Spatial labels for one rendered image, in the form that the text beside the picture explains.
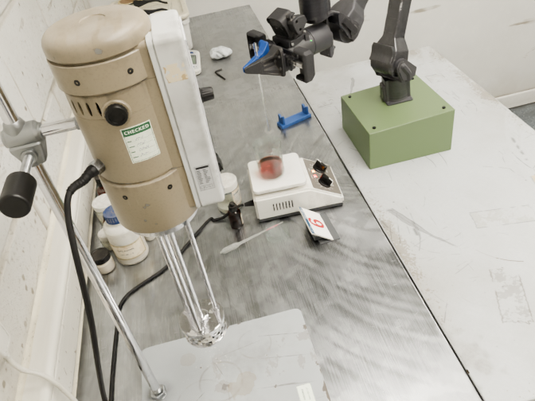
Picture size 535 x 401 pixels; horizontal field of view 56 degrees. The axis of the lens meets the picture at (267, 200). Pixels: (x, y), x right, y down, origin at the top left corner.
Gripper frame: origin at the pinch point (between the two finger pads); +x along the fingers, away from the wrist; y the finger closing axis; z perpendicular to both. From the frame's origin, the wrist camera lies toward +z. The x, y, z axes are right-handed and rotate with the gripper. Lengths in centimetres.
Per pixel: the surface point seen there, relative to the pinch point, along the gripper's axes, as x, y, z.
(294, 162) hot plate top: -5.2, 0.8, -25.7
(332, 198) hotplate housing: -6.8, 11.0, -31.5
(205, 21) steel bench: -54, -120, -34
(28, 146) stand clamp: 46, 27, 16
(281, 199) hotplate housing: 3.1, 5.6, -28.8
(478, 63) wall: -185, -69, -89
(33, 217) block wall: 48, -15, -18
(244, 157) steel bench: -4.7, -21.4, -34.5
